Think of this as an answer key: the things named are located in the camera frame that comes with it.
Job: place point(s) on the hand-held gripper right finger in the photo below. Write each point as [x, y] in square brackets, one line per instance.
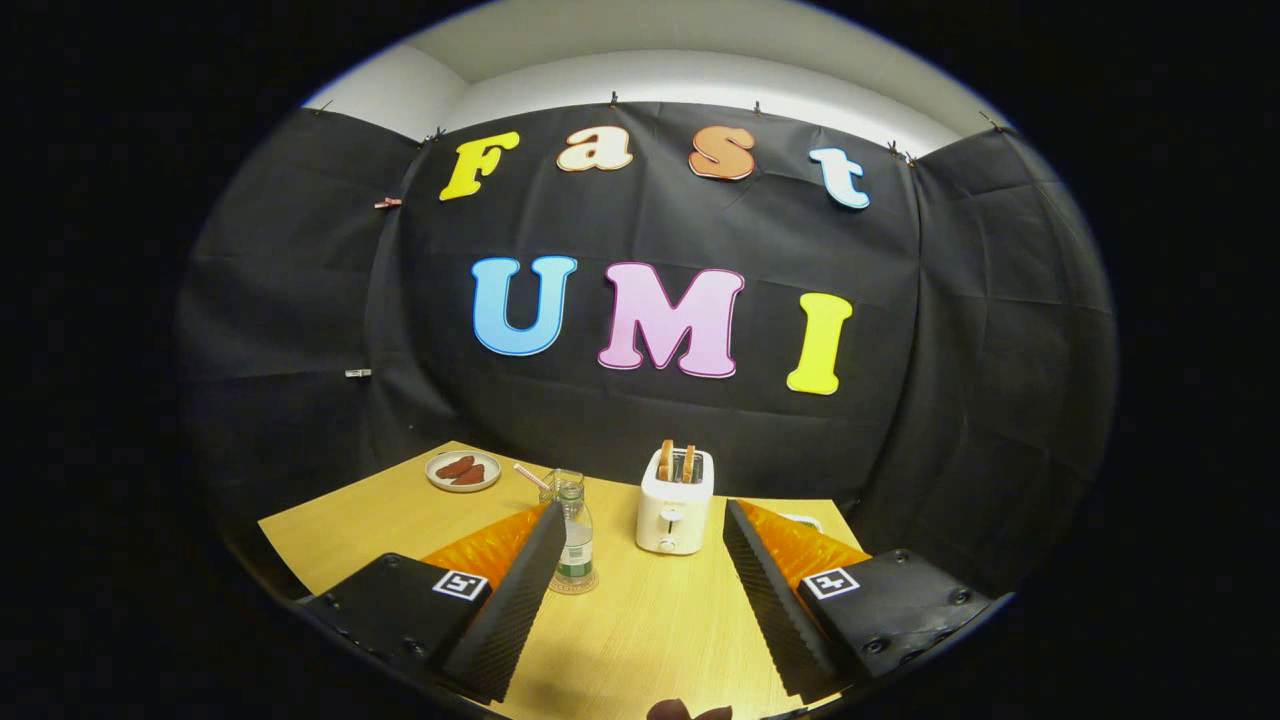
[775, 610]

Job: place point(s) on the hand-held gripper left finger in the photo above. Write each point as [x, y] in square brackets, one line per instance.
[510, 620]

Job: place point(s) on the round cork coaster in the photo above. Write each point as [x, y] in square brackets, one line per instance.
[575, 590]

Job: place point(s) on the clear plastic bottle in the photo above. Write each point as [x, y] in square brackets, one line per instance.
[575, 545]

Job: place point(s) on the wooden table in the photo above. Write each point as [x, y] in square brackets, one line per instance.
[640, 620]

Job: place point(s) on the white toaster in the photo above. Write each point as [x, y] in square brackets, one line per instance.
[672, 520]

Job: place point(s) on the clear glass mug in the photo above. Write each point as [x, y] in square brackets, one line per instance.
[552, 485]

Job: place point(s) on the pink striped straw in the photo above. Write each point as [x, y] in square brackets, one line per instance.
[530, 476]

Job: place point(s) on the brown food piece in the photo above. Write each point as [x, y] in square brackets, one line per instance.
[470, 476]
[455, 467]

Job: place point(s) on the small round plate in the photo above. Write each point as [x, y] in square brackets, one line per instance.
[488, 465]

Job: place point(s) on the toast slice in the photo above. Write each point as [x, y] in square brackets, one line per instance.
[688, 464]
[665, 460]

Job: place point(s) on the black backdrop cloth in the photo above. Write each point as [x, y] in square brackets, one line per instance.
[620, 220]

